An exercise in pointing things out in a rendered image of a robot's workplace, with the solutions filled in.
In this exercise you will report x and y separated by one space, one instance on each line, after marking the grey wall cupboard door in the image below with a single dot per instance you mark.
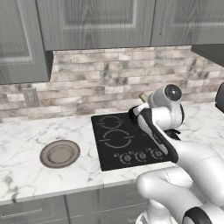
96 23
20 40
189 20

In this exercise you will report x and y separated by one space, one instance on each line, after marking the black extractor hood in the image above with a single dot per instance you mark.
211 52

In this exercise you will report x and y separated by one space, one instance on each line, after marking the black hob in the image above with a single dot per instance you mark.
116 137

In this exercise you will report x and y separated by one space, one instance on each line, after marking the black hob knob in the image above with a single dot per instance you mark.
141 156
157 153
126 158

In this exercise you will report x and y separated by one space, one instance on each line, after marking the grey drawer front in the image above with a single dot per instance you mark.
105 204
32 211

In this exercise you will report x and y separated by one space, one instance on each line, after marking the round grey plate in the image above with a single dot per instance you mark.
59 153

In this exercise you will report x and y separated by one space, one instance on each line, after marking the dark rounded appliance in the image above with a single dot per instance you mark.
220 97

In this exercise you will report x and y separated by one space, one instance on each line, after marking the grey wall socket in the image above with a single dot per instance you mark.
31 97

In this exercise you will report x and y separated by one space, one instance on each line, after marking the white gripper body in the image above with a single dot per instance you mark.
175 135

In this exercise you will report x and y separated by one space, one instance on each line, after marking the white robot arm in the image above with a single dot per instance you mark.
192 169

